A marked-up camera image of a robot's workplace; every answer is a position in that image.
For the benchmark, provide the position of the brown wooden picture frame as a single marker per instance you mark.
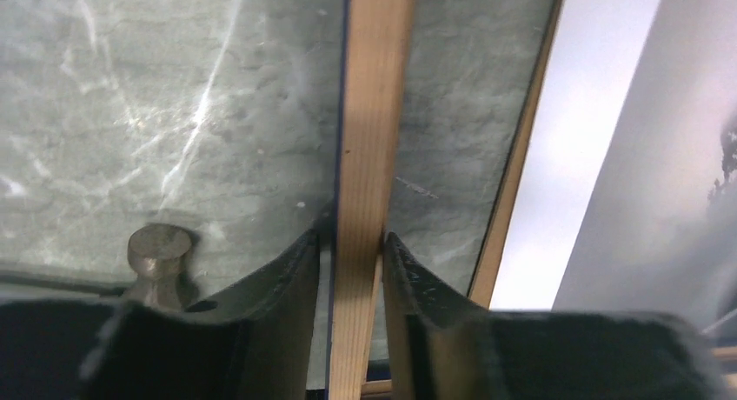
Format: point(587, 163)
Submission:
point(376, 35)

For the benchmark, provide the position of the glossy photo white borders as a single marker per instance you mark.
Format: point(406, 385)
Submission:
point(627, 199)

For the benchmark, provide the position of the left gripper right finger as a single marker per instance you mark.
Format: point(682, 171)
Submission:
point(441, 345)

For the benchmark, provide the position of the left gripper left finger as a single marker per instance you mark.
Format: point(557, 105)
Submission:
point(250, 340)

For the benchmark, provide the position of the small claw hammer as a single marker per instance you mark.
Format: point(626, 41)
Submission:
point(158, 253)

